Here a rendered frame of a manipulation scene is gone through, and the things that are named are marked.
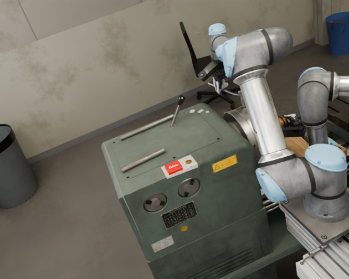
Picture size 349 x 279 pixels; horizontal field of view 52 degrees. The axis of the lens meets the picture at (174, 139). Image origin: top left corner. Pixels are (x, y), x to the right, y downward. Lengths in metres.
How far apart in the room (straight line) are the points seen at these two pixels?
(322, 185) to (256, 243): 0.78
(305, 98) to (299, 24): 3.99
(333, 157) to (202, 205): 0.63
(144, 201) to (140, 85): 3.14
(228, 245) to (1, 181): 2.63
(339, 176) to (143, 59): 3.50
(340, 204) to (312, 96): 0.42
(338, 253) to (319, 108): 0.51
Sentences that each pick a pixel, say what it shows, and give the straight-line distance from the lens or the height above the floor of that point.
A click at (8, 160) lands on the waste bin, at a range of 3.82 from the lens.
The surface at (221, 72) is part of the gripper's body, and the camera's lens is 1.75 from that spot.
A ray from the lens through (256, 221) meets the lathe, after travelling 1.79.
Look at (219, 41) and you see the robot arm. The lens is 1.60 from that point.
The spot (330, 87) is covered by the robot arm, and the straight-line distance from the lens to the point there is 1.53.
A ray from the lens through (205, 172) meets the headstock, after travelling 1.47.
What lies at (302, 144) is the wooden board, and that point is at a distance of 2.07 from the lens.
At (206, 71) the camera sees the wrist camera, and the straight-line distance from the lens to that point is 1.74.
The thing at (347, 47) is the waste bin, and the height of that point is 0.10.
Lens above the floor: 2.12
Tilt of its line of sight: 32 degrees down
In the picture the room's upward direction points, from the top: 17 degrees counter-clockwise
